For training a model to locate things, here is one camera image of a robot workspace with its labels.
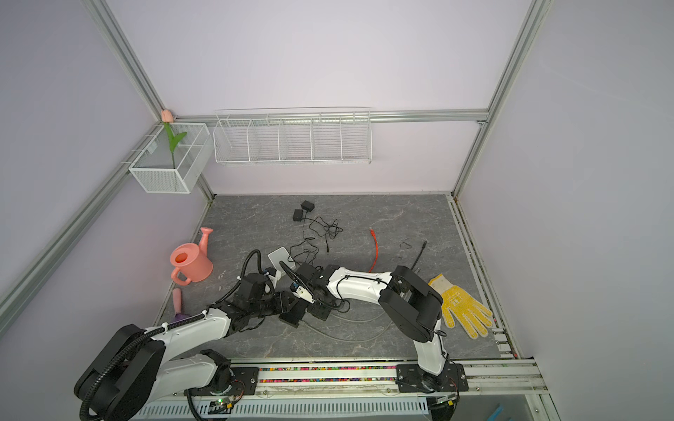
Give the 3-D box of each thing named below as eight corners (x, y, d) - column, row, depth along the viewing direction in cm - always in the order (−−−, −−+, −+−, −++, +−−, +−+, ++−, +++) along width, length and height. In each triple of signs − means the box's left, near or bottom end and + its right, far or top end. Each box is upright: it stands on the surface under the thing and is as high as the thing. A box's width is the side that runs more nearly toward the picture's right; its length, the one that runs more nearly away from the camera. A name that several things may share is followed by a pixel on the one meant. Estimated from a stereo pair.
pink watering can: (179, 287, 94) (161, 272, 85) (198, 245, 106) (183, 227, 97) (205, 287, 94) (190, 272, 85) (221, 245, 106) (209, 227, 97)
